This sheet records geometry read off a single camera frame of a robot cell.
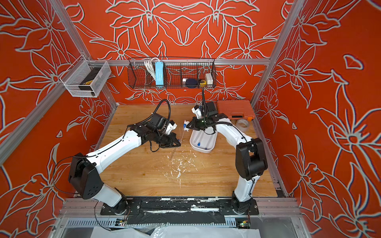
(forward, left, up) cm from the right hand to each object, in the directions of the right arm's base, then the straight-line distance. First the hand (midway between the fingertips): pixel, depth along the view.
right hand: (183, 126), depth 84 cm
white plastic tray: (+1, -13, -18) cm, 22 cm away
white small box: (+28, -16, +13) cm, 35 cm away
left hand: (-11, +1, -1) cm, 11 cm away
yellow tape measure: (+28, -12, +9) cm, 31 cm away
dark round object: (+29, -4, +9) cm, 31 cm away
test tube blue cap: (-5, -14, -17) cm, 22 cm away
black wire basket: (+37, +9, +12) cm, 40 cm away
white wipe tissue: (+3, -1, -1) cm, 4 cm away
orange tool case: (+31, -40, -18) cm, 54 cm away
